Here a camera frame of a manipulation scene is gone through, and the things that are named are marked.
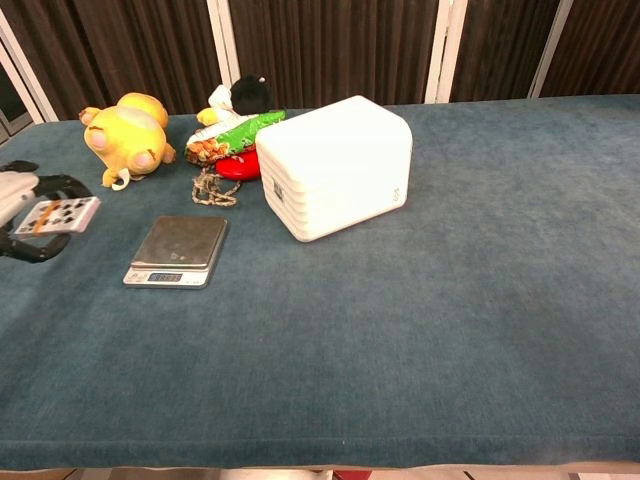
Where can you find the yellow plush toy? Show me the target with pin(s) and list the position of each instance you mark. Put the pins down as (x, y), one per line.
(127, 137)

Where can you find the banded playing card deck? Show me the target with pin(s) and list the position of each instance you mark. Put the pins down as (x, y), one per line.
(62, 215)

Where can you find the green snack bag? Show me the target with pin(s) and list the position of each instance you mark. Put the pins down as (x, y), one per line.
(235, 135)

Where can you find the dark slatted screen panel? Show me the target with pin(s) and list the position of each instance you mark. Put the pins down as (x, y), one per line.
(325, 45)
(140, 50)
(600, 45)
(500, 45)

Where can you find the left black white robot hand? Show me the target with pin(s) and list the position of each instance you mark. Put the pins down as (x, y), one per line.
(15, 192)

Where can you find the black white plush toy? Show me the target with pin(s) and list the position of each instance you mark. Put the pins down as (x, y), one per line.
(250, 95)

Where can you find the blue table cloth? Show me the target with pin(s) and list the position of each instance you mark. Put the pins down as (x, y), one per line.
(400, 325)

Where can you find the white ribbed plastic box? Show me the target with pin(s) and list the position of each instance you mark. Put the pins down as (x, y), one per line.
(335, 165)

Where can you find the red round disc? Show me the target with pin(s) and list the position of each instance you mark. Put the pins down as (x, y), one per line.
(240, 167)

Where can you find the silver digital scale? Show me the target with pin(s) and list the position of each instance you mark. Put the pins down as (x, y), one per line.
(177, 245)

